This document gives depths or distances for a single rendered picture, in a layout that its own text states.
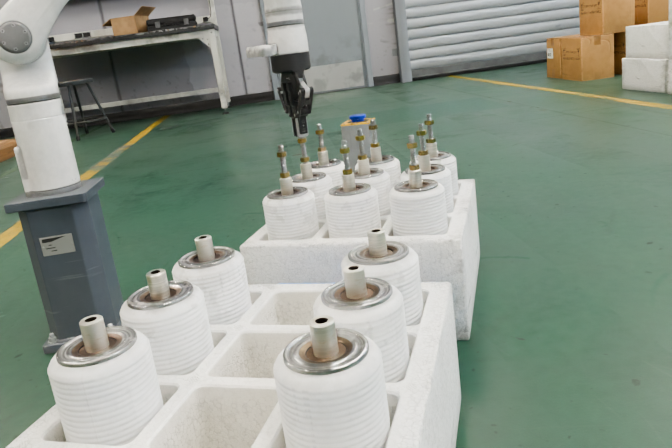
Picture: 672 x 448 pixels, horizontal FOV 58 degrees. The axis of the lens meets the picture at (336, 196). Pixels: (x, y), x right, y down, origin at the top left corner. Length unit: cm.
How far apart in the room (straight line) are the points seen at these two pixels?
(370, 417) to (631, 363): 56
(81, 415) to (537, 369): 64
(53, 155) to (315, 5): 508
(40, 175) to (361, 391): 86
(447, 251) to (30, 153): 77
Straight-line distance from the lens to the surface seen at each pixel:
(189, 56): 616
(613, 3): 475
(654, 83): 383
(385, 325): 62
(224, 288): 81
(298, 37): 116
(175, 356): 72
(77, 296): 128
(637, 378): 99
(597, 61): 471
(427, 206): 102
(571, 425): 88
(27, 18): 121
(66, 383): 63
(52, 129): 123
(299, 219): 108
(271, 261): 108
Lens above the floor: 51
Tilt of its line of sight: 14 degrees down
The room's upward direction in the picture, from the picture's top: 8 degrees counter-clockwise
